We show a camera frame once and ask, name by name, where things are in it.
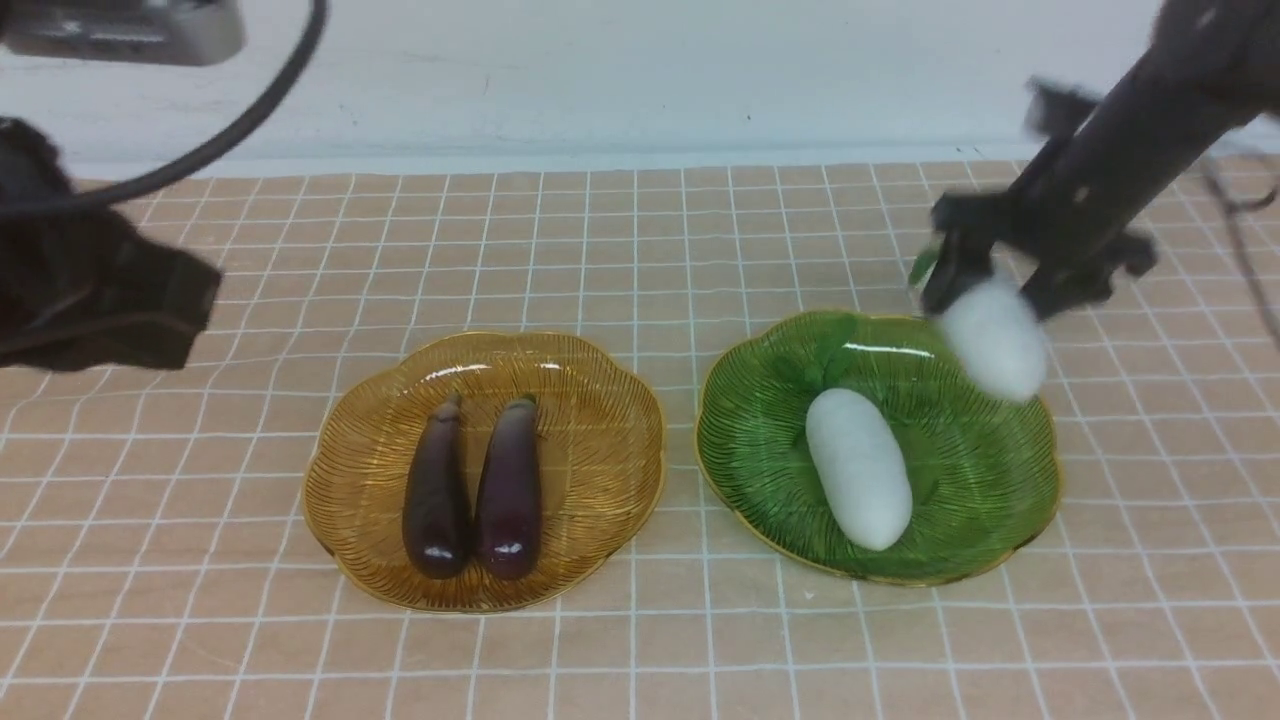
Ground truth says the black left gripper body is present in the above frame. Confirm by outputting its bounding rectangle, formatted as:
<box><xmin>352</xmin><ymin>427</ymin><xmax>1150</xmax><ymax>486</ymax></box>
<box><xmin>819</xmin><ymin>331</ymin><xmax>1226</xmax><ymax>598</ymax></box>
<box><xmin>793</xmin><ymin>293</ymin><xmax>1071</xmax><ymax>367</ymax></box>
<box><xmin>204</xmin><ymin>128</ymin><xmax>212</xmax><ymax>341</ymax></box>
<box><xmin>0</xmin><ymin>118</ymin><xmax>223</xmax><ymax>373</ymax></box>

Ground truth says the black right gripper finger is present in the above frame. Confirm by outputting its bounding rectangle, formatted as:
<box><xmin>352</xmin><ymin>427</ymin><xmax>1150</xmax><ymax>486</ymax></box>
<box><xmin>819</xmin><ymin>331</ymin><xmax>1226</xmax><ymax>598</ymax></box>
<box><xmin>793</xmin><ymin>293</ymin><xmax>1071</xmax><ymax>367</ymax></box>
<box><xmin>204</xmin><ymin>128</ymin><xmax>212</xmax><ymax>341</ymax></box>
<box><xmin>922</xmin><ymin>229</ymin><xmax>995</xmax><ymax>316</ymax></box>
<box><xmin>1019</xmin><ymin>263</ymin><xmax>1116</xmax><ymax>323</ymax></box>

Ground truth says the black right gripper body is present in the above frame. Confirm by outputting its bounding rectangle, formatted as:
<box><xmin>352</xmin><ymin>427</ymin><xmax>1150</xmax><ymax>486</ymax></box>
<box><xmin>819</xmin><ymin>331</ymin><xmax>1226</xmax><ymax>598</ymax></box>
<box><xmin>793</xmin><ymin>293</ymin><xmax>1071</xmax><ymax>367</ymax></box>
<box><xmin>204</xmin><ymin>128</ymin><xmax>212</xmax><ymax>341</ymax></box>
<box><xmin>931</xmin><ymin>79</ymin><xmax>1157</xmax><ymax>278</ymax></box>

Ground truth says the white radish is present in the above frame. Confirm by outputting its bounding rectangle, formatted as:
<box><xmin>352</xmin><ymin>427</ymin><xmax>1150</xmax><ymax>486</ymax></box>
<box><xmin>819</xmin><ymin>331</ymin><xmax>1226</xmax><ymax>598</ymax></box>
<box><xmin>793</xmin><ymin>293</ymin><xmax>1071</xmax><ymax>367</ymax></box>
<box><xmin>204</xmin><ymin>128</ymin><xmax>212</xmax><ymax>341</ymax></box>
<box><xmin>771</xmin><ymin>315</ymin><xmax>914</xmax><ymax>552</ymax></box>
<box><xmin>925</xmin><ymin>266</ymin><xmax>1048</xmax><ymax>404</ymax></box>

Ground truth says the purple eggplant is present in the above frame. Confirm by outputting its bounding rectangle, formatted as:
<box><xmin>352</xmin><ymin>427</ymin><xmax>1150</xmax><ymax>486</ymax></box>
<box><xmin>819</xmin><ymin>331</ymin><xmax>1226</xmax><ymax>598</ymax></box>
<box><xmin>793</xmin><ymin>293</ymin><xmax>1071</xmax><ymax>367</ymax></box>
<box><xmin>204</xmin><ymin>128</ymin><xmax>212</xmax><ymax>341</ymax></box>
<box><xmin>401</xmin><ymin>393</ymin><xmax>472</xmax><ymax>580</ymax></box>
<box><xmin>475</xmin><ymin>395</ymin><xmax>543</xmax><ymax>582</ymax></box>

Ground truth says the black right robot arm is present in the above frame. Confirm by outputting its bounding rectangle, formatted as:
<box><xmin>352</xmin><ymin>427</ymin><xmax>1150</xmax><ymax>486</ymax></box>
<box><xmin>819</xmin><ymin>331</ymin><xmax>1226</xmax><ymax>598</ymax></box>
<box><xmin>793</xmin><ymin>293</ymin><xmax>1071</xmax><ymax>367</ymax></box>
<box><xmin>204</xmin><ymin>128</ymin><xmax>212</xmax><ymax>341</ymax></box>
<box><xmin>922</xmin><ymin>1</ymin><xmax>1279</xmax><ymax>322</ymax></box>

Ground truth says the green glass plate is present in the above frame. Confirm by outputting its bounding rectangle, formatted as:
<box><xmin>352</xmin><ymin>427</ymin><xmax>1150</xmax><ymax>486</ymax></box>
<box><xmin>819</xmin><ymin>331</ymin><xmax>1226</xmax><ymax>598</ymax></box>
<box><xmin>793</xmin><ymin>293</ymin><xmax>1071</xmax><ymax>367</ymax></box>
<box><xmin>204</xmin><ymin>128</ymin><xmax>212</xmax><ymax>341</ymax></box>
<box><xmin>696</xmin><ymin>310</ymin><xmax>1062</xmax><ymax>587</ymax></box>

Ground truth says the checkered beige tablecloth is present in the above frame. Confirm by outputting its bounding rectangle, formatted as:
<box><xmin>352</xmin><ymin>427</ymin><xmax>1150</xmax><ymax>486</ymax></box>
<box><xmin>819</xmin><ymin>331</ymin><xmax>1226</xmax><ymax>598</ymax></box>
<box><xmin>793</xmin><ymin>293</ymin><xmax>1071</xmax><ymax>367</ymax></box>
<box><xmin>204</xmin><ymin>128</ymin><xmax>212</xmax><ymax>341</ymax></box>
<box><xmin>1</xmin><ymin>161</ymin><xmax>1279</xmax><ymax>719</ymax></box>

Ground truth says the amber glass plate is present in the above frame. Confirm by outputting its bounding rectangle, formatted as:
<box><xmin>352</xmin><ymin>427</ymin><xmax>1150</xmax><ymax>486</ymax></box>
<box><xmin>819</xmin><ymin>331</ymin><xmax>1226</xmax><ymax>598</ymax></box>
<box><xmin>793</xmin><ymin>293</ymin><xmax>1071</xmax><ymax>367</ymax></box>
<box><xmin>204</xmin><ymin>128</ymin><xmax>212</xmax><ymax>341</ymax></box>
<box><xmin>301</xmin><ymin>332</ymin><xmax>666</xmax><ymax>614</ymax></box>

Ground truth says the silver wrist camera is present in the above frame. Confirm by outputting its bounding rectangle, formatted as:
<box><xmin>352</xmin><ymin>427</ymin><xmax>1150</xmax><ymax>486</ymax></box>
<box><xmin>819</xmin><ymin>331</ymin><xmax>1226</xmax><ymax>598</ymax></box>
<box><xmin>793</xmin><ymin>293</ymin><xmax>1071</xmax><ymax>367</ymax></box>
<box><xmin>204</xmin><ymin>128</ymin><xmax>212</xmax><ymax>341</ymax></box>
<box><xmin>3</xmin><ymin>1</ymin><xmax>247</xmax><ymax>67</ymax></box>

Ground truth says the black camera cable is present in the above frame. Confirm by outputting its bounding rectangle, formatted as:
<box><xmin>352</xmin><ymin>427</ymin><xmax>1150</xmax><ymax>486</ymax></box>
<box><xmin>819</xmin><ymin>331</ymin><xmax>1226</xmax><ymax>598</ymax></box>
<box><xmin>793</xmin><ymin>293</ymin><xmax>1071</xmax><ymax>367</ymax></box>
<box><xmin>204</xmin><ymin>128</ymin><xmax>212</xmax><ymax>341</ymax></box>
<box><xmin>0</xmin><ymin>0</ymin><xmax>329</xmax><ymax>217</ymax></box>

